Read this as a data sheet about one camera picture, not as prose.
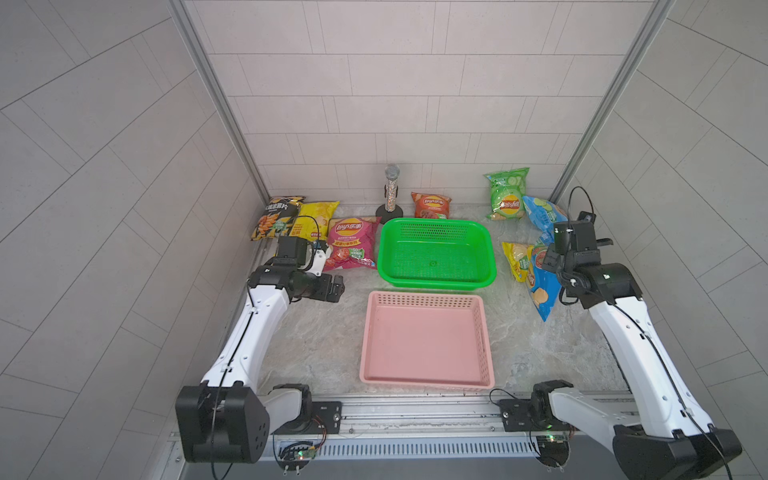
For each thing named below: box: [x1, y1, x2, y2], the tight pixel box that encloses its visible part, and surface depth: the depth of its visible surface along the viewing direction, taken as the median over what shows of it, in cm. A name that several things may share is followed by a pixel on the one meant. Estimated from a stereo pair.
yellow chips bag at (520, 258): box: [502, 242, 534, 285], surface depth 98 cm
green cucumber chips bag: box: [483, 167, 530, 220], surface depth 110 cm
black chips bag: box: [250, 196, 306, 241], surface depth 107 cm
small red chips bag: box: [411, 192, 452, 219], surface depth 111 cm
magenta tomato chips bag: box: [322, 216, 382, 272], surface depth 98 cm
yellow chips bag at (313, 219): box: [290, 201, 340, 241], surface depth 107 cm
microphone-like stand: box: [376, 164, 403, 224], surface depth 98 cm
